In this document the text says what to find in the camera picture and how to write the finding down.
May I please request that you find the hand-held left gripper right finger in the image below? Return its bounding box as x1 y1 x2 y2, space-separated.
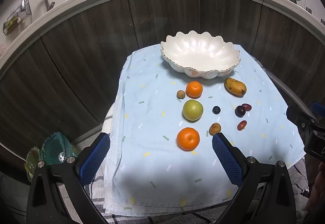
212 132 297 224

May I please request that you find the person's right hand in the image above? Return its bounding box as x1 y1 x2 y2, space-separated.
306 163 325 217

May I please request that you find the green plastic bag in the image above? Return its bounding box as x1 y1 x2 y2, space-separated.
24 131 79 181

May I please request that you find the round green fruit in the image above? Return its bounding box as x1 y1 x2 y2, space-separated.
182 99 204 122

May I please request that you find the white plaid cloth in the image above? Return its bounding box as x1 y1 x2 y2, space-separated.
85 158 310 224

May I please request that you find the grey curved rail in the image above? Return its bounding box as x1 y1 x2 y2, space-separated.
256 59 320 123

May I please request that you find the wire sink basket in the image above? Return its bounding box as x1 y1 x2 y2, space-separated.
2 6 32 35

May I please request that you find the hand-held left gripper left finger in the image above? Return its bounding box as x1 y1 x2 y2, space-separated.
26 132 111 224

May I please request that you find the orange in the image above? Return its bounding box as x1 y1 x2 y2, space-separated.
176 127 200 151
186 81 204 99

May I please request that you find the light blue patterned cloth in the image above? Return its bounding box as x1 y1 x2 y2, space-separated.
104 44 306 217

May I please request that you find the yellow mango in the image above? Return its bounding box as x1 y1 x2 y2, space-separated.
224 77 247 97

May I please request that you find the white scalloped bowl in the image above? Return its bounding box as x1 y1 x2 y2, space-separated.
160 31 241 80

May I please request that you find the small brown longan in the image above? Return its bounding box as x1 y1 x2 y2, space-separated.
209 123 222 136

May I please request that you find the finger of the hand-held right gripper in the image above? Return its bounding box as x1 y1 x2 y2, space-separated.
286 105 313 136
312 102 325 116

